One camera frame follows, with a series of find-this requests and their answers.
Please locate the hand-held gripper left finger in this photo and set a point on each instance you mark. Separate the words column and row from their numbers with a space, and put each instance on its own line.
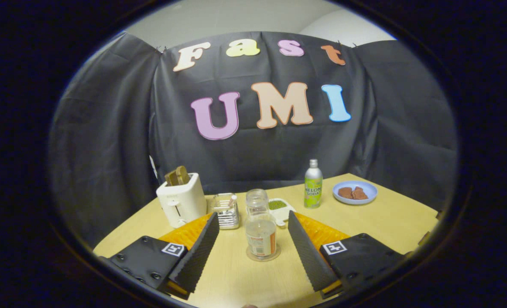
column 202, row 246

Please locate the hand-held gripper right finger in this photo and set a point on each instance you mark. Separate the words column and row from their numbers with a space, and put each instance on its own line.
column 307, row 252

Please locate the round clear coaster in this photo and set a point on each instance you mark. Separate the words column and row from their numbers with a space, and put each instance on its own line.
column 276, row 255

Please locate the clear cup with orange label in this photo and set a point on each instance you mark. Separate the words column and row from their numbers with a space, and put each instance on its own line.
column 260, row 239

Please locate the green soda bottle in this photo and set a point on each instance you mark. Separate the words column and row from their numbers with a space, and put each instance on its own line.
column 313, row 188

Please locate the white square dish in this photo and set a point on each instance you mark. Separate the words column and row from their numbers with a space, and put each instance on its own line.
column 285, row 211

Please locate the white toaster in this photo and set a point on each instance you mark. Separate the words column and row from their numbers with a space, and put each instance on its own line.
column 183, row 201

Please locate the green powder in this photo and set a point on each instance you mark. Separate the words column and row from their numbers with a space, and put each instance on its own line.
column 277, row 205

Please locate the clear glass jar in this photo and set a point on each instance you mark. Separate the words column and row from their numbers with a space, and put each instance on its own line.
column 257, row 203

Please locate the blue plate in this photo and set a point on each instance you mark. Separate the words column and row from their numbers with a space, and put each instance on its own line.
column 356, row 201

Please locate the brown meat piece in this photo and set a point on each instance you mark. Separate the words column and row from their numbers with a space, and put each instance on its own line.
column 360, row 194
column 345, row 192

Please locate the brown toast slice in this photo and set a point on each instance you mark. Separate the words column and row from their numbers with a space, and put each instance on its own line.
column 182, row 174
column 171, row 178

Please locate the light wooden table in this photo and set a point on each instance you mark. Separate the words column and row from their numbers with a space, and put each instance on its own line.
column 377, row 222

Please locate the black backdrop cloth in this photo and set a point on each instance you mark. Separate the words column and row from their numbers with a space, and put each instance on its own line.
column 270, row 158

